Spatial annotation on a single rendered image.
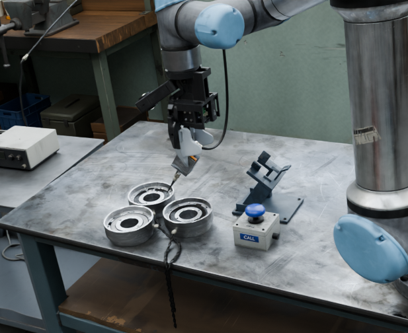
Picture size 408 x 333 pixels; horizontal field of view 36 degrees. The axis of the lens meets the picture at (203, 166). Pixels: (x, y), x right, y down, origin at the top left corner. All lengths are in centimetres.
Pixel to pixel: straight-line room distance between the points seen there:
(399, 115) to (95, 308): 96
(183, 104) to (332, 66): 167
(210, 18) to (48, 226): 62
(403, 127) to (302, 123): 213
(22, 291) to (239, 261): 123
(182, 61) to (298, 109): 181
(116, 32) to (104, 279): 140
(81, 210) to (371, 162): 79
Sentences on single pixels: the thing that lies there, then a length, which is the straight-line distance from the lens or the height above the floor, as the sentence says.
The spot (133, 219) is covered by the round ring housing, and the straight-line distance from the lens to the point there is 134.
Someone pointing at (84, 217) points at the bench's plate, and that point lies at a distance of 144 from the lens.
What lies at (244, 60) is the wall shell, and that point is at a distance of 298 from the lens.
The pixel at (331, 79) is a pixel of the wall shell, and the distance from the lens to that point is 285.
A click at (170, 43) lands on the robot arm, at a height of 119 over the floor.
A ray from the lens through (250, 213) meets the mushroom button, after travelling 121.
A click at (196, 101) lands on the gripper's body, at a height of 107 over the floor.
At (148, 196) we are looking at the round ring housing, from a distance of 142.
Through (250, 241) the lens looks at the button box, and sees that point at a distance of 123.
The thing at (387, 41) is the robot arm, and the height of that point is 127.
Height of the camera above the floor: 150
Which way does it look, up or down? 27 degrees down
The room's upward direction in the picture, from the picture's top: 7 degrees counter-clockwise
